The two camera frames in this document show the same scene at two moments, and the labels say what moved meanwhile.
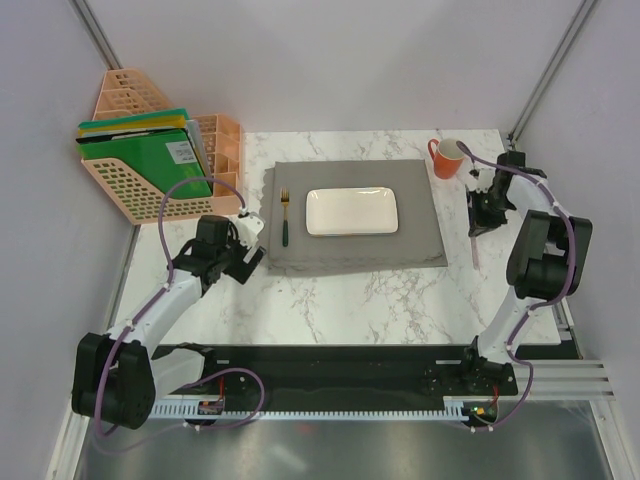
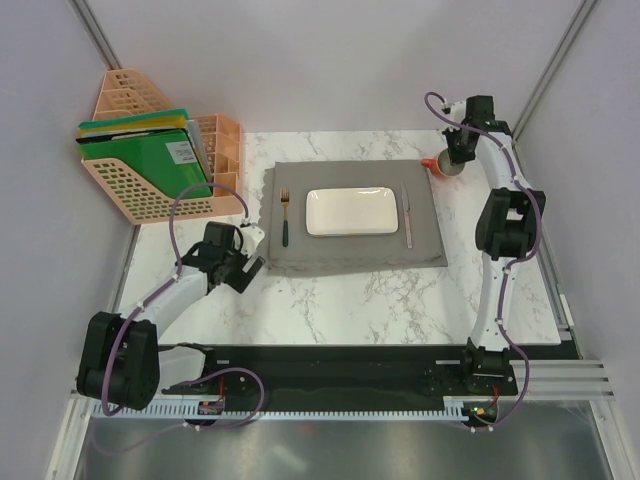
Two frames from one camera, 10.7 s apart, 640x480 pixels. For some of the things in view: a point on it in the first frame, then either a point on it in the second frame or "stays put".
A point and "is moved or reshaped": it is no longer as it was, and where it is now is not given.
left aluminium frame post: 96,34 stays put
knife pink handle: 475,257 -> 407,214
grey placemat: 417,242 stays put
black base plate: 347,374 stays put
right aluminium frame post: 550,71 stays put
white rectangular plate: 351,211 stays put
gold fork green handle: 284,198 stays put
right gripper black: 482,223 -> 456,158
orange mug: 447,159 is moved or reshaped
